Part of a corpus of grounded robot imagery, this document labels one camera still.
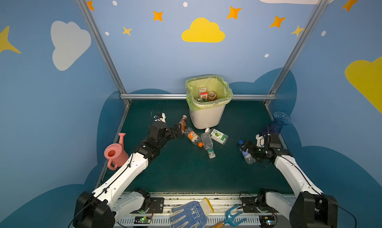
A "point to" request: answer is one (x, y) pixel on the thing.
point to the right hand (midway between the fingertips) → (247, 148)
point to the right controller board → (267, 221)
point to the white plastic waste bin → (207, 118)
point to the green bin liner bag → (214, 83)
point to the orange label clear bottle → (194, 138)
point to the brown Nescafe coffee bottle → (183, 123)
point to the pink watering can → (116, 153)
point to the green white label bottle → (217, 136)
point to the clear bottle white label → (208, 142)
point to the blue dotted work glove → (191, 214)
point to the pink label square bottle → (203, 93)
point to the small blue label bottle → (249, 159)
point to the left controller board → (142, 220)
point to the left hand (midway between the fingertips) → (176, 126)
